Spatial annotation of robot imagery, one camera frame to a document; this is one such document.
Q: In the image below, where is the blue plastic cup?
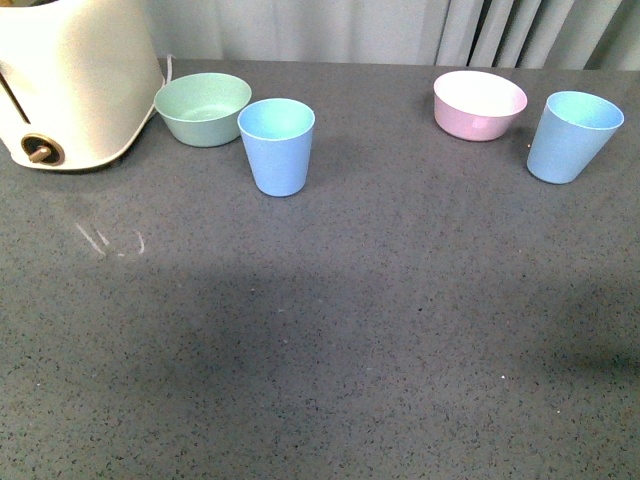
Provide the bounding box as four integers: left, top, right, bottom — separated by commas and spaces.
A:
526, 91, 625, 185
237, 98, 315, 197

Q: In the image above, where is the mint green bowl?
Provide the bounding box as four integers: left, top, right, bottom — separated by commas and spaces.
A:
154, 73, 252, 148

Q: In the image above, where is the white two-slot toaster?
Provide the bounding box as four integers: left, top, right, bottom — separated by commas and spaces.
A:
1, 1, 164, 171

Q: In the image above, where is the pink bowl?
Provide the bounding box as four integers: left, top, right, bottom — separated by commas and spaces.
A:
433, 70, 528, 142

